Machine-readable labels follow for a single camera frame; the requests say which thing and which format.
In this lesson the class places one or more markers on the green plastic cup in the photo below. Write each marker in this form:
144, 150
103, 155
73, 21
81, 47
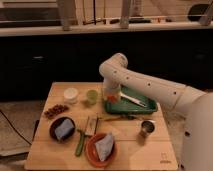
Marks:
92, 96

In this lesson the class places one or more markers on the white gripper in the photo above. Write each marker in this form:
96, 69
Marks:
111, 88

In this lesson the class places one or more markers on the green plastic tray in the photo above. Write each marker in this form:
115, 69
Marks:
125, 106

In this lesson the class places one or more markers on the metal cup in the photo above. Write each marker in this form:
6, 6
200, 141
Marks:
147, 127

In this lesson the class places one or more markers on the blue cloth on plate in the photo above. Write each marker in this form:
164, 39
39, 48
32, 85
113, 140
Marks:
104, 146

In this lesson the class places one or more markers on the orange plate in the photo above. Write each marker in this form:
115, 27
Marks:
92, 155

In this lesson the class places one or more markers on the dark brown bowl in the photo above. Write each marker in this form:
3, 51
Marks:
55, 124

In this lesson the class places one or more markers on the green cucumber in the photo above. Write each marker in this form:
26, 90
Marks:
80, 145

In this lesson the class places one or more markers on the yellow handled utensil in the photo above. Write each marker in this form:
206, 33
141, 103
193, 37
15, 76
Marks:
116, 118

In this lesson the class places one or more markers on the white tongs in tray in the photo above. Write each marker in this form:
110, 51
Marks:
134, 100

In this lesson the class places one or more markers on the blue sponge in bowl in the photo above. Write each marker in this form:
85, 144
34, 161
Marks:
63, 129

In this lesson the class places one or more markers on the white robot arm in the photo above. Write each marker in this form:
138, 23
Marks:
195, 104

